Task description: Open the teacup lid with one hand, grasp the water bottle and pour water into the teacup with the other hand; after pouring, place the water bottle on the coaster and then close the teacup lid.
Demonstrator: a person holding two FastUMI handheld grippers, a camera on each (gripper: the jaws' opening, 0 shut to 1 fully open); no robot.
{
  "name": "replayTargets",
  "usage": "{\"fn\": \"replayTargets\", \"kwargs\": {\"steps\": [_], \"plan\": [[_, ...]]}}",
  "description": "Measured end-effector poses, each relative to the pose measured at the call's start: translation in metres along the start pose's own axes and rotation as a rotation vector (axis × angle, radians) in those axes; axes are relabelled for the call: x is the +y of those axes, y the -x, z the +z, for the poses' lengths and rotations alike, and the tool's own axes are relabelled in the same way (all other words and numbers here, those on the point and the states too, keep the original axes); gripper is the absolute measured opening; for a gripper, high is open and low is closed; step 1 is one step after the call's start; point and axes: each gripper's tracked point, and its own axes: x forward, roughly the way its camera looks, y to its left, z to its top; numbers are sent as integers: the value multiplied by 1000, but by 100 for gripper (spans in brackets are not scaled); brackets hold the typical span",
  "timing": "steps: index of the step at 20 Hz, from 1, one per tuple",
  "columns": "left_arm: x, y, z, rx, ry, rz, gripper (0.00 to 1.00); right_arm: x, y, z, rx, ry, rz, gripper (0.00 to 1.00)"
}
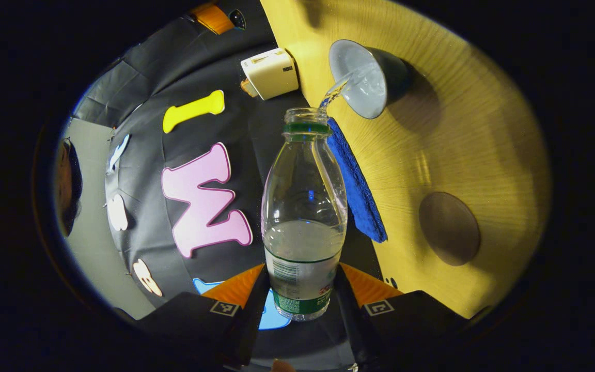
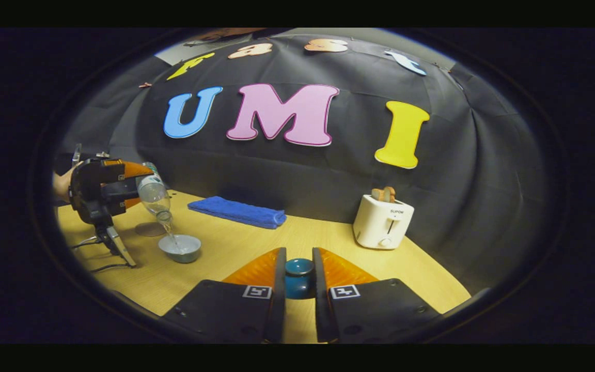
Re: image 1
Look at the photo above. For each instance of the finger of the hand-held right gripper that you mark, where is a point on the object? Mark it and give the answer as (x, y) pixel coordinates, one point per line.
(214, 18)

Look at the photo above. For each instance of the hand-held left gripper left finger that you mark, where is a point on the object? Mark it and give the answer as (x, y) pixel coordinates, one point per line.
(248, 320)

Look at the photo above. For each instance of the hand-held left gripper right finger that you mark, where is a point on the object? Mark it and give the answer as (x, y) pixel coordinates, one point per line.
(351, 320)

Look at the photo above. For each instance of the clear plastic water bottle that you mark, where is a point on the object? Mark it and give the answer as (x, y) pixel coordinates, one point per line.
(302, 268)

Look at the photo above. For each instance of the grey-blue teacup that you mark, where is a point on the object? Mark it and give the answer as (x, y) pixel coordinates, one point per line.
(359, 62)

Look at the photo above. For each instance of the round brown coaster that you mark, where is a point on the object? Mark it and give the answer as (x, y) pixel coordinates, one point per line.
(450, 230)

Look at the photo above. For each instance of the black backdrop cloth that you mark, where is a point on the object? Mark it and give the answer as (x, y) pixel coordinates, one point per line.
(184, 67)

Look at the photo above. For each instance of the white toaster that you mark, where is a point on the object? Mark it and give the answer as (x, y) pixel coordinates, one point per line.
(271, 72)

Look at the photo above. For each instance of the toast slice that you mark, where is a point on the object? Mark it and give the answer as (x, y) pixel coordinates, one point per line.
(247, 89)

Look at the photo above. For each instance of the blue folded towel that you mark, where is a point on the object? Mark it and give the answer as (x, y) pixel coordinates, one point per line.
(359, 196)

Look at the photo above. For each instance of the dark brown fixture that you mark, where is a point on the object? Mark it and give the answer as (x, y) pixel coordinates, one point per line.
(65, 181)

